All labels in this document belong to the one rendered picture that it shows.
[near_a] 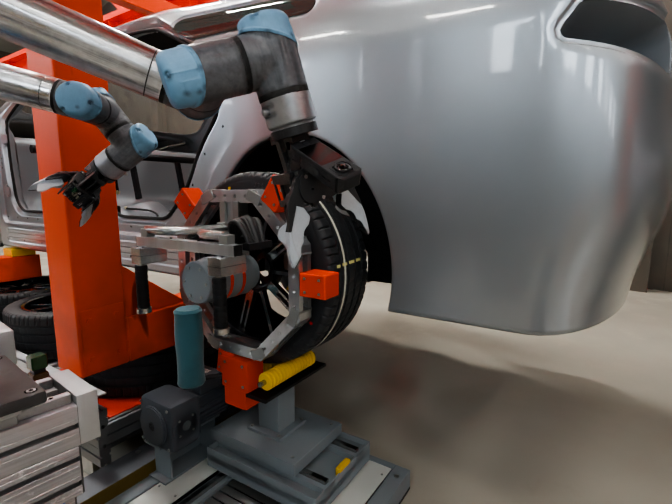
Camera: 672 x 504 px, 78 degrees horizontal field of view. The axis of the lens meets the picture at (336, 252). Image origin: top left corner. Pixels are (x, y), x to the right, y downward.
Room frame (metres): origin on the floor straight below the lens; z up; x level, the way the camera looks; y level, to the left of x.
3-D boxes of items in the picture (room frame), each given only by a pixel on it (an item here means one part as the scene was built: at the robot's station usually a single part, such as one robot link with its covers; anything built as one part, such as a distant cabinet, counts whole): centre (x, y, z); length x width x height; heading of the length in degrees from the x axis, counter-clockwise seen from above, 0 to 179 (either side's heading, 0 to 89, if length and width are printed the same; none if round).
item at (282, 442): (1.47, 0.23, 0.32); 0.40 x 0.30 x 0.28; 57
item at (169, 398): (1.49, 0.52, 0.26); 0.42 x 0.18 x 0.35; 147
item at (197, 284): (1.27, 0.36, 0.85); 0.21 x 0.14 x 0.14; 147
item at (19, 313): (2.30, 1.49, 0.39); 0.66 x 0.66 x 0.24
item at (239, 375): (1.36, 0.30, 0.48); 0.16 x 0.12 x 0.17; 147
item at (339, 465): (1.44, 0.18, 0.13); 0.50 x 0.36 x 0.10; 57
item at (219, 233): (1.17, 0.30, 1.03); 0.19 x 0.18 x 0.11; 147
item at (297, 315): (1.33, 0.32, 0.85); 0.54 x 0.07 x 0.54; 57
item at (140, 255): (1.25, 0.57, 0.93); 0.09 x 0.05 x 0.05; 147
